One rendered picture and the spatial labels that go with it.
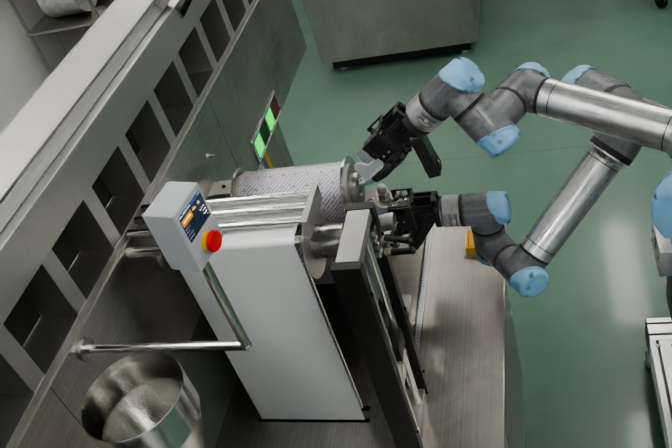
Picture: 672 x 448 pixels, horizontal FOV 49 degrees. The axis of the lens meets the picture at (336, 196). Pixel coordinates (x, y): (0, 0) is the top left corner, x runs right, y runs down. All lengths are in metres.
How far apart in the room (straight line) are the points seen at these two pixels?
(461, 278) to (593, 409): 0.97
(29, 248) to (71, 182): 0.15
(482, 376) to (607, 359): 1.19
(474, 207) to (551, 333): 1.27
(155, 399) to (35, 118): 0.59
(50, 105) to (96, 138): 0.73
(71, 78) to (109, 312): 0.74
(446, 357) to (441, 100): 0.60
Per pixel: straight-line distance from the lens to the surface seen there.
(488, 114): 1.41
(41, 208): 1.24
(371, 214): 1.27
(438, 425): 1.61
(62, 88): 0.66
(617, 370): 2.77
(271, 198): 1.33
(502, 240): 1.71
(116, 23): 0.75
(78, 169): 1.32
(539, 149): 3.68
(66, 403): 1.28
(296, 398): 1.62
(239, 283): 1.37
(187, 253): 0.98
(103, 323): 1.35
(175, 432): 1.00
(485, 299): 1.79
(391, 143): 1.48
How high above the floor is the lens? 2.23
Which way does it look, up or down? 38 degrees down
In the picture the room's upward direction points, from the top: 19 degrees counter-clockwise
